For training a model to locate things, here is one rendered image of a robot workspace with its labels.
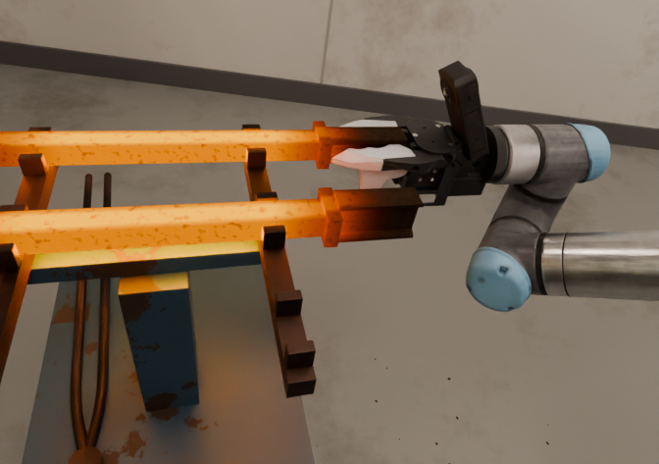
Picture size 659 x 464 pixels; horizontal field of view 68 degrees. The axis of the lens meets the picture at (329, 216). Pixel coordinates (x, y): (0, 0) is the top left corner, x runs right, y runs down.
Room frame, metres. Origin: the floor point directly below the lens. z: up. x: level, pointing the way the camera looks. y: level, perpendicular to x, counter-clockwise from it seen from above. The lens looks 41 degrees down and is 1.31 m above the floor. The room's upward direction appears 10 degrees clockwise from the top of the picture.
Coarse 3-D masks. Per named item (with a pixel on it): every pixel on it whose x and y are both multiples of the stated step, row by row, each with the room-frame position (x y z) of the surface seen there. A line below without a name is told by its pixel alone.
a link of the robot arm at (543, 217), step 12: (516, 192) 0.55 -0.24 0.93; (528, 192) 0.54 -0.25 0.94; (504, 204) 0.55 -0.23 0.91; (516, 204) 0.53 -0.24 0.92; (528, 204) 0.53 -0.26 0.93; (540, 204) 0.53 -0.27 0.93; (552, 204) 0.53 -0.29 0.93; (492, 216) 0.58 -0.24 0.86; (528, 216) 0.51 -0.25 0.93; (540, 216) 0.52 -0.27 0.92; (552, 216) 0.53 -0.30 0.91; (540, 228) 0.50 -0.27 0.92
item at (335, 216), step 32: (320, 192) 0.36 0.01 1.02; (352, 192) 0.36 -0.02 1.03; (384, 192) 0.37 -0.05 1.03; (416, 192) 0.38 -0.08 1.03; (0, 224) 0.26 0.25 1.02; (32, 224) 0.26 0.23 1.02; (64, 224) 0.27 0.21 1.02; (96, 224) 0.28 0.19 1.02; (128, 224) 0.28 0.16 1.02; (160, 224) 0.29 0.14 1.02; (192, 224) 0.29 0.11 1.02; (224, 224) 0.30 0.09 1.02; (256, 224) 0.31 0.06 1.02; (288, 224) 0.32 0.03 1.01; (320, 224) 0.33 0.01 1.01; (352, 224) 0.35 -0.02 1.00; (384, 224) 0.36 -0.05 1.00
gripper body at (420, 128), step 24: (408, 144) 0.50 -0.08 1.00; (432, 144) 0.49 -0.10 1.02; (456, 144) 0.50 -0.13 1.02; (504, 144) 0.52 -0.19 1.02; (432, 168) 0.47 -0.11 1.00; (456, 168) 0.48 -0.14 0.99; (480, 168) 0.52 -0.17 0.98; (504, 168) 0.50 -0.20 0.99; (432, 192) 0.48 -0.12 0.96; (456, 192) 0.51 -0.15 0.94; (480, 192) 0.52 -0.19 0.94
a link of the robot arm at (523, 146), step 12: (504, 132) 0.53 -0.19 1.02; (516, 132) 0.53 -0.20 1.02; (528, 132) 0.54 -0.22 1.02; (516, 144) 0.52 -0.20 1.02; (528, 144) 0.52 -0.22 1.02; (516, 156) 0.51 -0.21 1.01; (528, 156) 0.51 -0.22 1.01; (516, 168) 0.51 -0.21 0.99; (528, 168) 0.51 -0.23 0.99; (504, 180) 0.51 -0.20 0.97; (516, 180) 0.51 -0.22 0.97; (528, 180) 0.52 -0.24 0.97
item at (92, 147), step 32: (320, 128) 0.47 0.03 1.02; (352, 128) 0.49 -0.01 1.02; (384, 128) 0.50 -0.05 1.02; (0, 160) 0.35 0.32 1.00; (64, 160) 0.37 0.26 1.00; (96, 160) 0.38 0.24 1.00; (128, 160) 0.39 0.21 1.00; (160, 160) 0.40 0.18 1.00; (192, 160) 0.41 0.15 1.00; (224, 160) 0.42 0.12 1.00; (288, 160) 0.44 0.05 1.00; (320, 160) 0.44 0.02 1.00
